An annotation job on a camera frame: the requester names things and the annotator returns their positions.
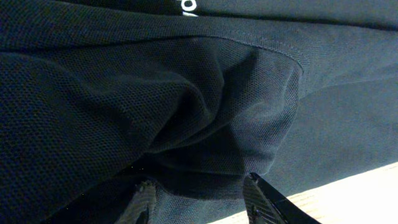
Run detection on black shorts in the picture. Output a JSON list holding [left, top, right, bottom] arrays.
[[1, 0, 397, 223]]

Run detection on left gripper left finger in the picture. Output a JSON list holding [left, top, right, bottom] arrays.
[[114, 180, 157, 224]]

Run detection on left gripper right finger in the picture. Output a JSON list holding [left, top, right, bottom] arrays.
[[243, 172, 320, 224]]

